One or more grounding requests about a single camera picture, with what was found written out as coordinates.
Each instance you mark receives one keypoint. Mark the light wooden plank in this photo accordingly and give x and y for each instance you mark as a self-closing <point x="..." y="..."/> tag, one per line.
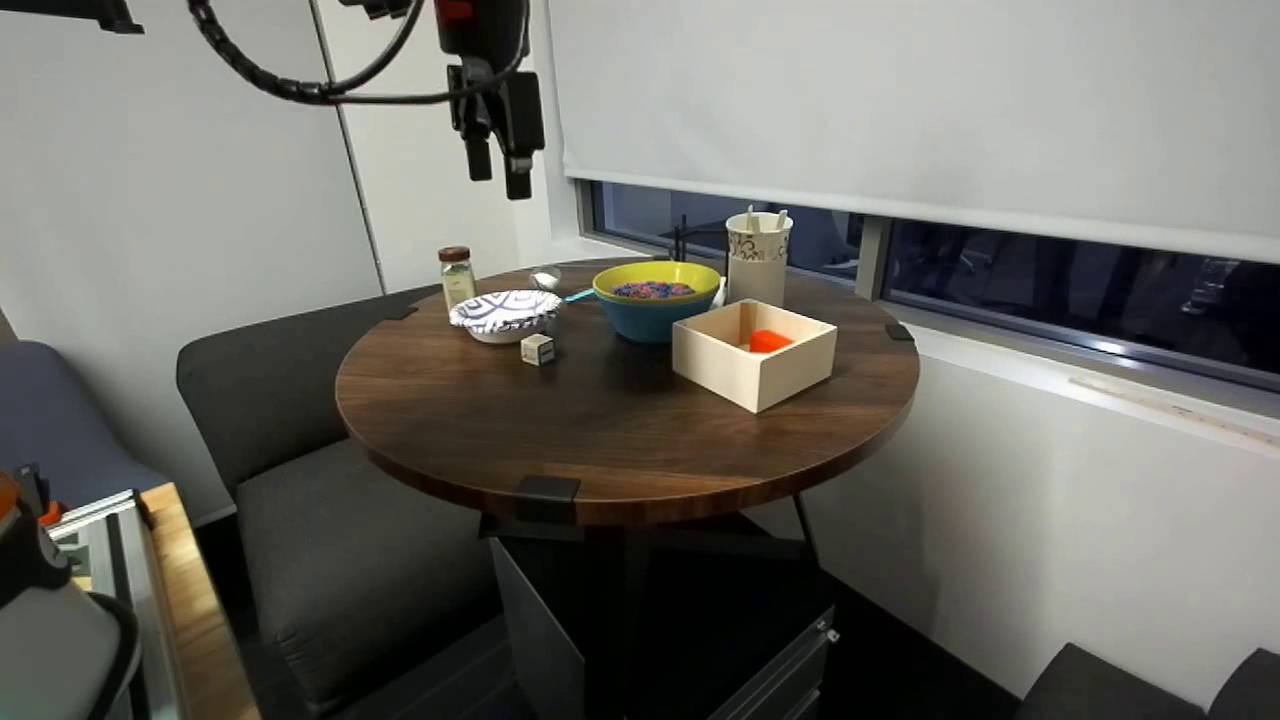
<point x="193" y="612"/>

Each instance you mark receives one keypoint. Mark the patterned white paper plate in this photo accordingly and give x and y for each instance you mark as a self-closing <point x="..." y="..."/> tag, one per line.
<point x="506" y="316"/>

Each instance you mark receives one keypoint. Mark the white mug with lid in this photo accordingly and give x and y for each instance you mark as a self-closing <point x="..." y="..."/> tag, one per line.
<point x="758" y="263"/>

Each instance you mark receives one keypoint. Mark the white toy block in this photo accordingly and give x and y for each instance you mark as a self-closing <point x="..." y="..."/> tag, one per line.
<point x="539" y="348"/>

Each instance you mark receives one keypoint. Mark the spice jar with brown lid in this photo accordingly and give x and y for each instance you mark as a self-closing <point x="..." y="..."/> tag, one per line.
<point x="457" y="281"/>

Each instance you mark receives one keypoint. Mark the blue grey padded seat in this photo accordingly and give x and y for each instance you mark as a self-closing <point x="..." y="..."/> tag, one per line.
<point x="60" y="427"/>

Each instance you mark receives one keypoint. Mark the orange toy piece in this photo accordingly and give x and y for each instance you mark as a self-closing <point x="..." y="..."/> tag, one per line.
<point x="771" y="340"/>

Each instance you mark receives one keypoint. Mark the black overhead bar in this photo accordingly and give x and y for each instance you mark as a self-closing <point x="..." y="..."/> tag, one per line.
<point x="67" y="8"/>

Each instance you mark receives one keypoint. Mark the dark grey sofa bench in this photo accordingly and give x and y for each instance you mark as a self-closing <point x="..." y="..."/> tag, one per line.
<point x="1144" y="685"/>
<point x="333" y="560"/>

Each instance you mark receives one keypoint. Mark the blue measuring spoon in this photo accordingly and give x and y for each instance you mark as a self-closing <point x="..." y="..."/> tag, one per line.
<point x="580" y="298"/>

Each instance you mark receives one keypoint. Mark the round dark wooden table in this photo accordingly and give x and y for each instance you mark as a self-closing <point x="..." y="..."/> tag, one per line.
<point x="585" y="427"/>

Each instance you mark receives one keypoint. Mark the white roller blind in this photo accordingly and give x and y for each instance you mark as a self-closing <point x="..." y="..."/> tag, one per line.
<point x="932" y="94"/>

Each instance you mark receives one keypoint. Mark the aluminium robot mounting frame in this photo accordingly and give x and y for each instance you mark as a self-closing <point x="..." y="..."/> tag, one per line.
<point x="102" y="540"/>

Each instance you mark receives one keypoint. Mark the window with grey frame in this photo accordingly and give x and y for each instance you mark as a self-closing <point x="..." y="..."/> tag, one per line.
<point x="1064" y="300"/>

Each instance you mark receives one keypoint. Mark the dark cabinet under table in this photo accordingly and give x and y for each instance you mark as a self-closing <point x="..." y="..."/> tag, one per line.
<point x="665" y="627"/>

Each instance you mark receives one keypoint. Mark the yellow and blue bowl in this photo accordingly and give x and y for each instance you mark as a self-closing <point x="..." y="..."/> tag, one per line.
<point x="654" y="316"/>

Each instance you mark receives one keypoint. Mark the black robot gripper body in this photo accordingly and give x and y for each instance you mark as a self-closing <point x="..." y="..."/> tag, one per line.
<point x="489" y="61"/>

